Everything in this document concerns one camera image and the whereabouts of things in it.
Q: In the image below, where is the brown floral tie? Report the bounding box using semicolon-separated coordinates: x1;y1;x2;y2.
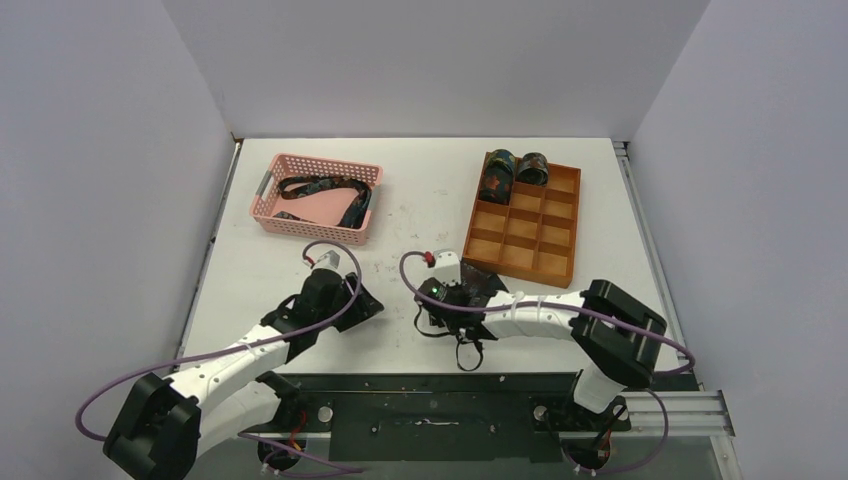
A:
460;260;508;307

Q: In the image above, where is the wooden compartment tray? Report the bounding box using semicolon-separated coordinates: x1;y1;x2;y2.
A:
462;152;582;288

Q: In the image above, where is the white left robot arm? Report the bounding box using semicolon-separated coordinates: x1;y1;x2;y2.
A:
103;268;384;479

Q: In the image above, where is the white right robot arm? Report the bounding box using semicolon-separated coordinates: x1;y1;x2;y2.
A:
416;277;666;429

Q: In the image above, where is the dark patterned tie in basket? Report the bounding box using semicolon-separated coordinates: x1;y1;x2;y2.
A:
275;174;374;230

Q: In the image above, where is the pink perforated plastic basket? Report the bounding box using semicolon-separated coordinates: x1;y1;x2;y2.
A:
249;153;383;245

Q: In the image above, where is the rolled dark floral tie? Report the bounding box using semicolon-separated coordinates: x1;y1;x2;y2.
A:
478;149;516;205

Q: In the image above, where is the rolled dark grey tie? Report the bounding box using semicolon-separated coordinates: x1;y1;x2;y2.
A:
516;152;549;186

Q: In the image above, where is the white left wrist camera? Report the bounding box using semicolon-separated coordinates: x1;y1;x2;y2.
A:
312;250;340;272

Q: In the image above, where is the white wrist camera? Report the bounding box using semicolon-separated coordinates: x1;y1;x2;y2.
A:
312;250;340;272
424;249;461;287

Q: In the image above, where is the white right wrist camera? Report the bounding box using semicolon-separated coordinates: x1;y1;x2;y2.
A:
424;249;461;287

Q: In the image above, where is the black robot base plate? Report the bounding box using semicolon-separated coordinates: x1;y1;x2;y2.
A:
165;372;697;465

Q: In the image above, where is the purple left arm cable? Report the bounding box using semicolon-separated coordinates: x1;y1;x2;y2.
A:
74;239;366;478

